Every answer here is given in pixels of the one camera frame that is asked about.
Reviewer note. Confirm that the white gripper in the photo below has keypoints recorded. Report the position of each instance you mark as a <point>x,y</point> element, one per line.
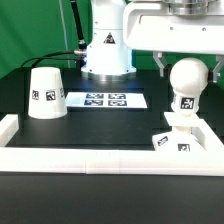
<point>180,26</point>

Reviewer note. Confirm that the white lamp bulb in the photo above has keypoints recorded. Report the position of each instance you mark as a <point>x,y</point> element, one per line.
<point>188,78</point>

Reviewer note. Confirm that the white lamp base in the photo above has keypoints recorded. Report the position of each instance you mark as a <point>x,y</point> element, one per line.
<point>180,137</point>

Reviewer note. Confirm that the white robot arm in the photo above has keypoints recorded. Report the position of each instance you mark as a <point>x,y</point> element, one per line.
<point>108,57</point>

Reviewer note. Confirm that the white lamp shade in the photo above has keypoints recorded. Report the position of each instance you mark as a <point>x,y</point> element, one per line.
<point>46,98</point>

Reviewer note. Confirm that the white tag sheet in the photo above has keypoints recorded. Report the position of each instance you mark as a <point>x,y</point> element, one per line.
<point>106,100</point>

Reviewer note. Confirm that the white U-shaped fence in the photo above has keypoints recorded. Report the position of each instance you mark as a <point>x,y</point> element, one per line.
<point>209,162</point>

